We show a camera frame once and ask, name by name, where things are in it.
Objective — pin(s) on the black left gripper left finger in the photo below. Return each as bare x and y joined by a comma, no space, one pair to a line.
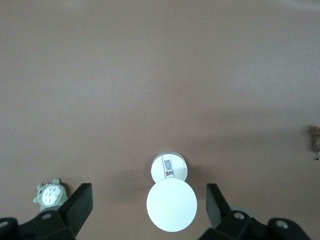
72,212

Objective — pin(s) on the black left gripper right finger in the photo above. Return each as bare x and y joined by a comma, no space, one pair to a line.
220,210

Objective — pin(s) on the brown lion statue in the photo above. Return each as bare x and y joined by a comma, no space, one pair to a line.
314,142

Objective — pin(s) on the grey green Totoro plush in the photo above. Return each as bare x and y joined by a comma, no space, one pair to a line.
51,196

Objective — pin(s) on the white round desk lamp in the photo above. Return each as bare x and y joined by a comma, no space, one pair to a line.
171,207

